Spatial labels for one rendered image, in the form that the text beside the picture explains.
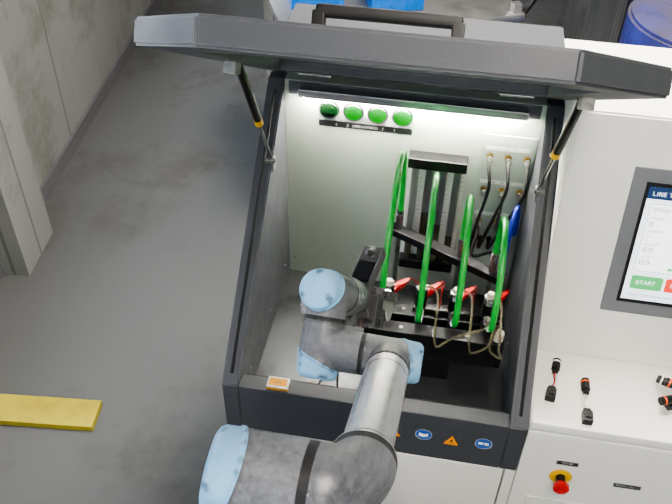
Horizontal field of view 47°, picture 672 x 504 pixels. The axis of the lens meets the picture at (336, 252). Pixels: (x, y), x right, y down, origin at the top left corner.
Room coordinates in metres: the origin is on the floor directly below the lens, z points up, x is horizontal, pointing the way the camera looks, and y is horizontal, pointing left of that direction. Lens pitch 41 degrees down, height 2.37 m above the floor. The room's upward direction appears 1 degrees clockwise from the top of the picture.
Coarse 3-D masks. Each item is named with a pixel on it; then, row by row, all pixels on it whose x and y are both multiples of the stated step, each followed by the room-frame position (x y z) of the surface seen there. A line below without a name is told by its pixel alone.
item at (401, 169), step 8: (400, 152) 1.41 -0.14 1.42; (400, 160) 1.37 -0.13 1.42; (400, 168) 1.35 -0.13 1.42; (400, 176) 1.33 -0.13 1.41; (400, 184) 1.53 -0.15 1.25; (392, 192) 1.29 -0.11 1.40; (400, 192) 1.53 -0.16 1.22; (392, 200) 1.27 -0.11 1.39; (400, 200) 1.53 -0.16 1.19; (392, 208) 1.26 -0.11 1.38; (400, 208) 1.53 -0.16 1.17; (392, 216) 1.24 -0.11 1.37; (392, 224) 1.23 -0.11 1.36; (392, 232) 1.22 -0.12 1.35; (384, 248) 1.20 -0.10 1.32; (384, 264) 1.18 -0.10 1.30; (384, 272) 1.17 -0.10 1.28; (384, 280) 1.16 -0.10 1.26
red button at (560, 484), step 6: (552, 474) 1.01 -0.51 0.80; (558, 474) 1.01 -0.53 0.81; (564, 474) 1.01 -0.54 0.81; (570, 474) 1.00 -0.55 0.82; (552, 480) 1.01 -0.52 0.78; (558, 480) 0.99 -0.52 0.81; (564, 480) 0.99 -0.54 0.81; (558, 486) 0.98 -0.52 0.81; (564, 486) 0.97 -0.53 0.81; (558, 492) 0.97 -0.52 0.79; (564, 492) 0.97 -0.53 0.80
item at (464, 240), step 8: (472, 200) 1.34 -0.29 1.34; (472, 208) 1.31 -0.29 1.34; (464, 216) 1.42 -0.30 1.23; (472, 216) 1.30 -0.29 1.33; (464, 224) 1.42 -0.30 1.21; (464, 232) 1.26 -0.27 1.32; (464, 240) 1.25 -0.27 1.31; (464, 248) 1.23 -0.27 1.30; (456, 256) 1.43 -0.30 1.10; (464, 256) 1.22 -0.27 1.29; (464, 264) 1.21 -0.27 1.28; (464, 272) 1.20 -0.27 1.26; (464, 280) 1.19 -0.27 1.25; (456, 296) 1.17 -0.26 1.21; (456, 304) 1.16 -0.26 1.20; (456, 312) 1.16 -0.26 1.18; (456, 320) 1.16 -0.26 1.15
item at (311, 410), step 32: (256, 384) 1.14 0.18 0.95; (320, 384) 1.14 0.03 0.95; (256, 416) 1.12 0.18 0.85; (288, 416) 1.11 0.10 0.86; (320, 416) 1.10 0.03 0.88; (416, 416) 1.07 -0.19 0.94; (448, 416) 1.06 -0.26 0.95; (480, 416) 1.06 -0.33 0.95; (416, 448) 1.06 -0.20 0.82; (448, 448) 1.05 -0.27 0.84
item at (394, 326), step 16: (400, 304) 1.38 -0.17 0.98; (384, 320) 1.32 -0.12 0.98; (400, 320) 1.34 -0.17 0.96; (432, 320) 1.33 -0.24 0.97; (464, 320) 1.33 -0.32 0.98; (400, 336) 1.28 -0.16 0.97; (416, 336) 1.28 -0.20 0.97; (432, 336) 1.27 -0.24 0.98; (448, 336) 1.27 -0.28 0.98; (464, 336) 1.27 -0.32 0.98; (480, 336) 1.28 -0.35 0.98; (432, 352) 1.27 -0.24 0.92; (448, 352) 1.26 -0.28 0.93; (464, 352) 1.26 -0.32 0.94; (480, 352) 1.25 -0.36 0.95; (496, 352) 1.25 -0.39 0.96; (432, 368) 1.27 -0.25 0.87; (448, 368) 1.26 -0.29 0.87
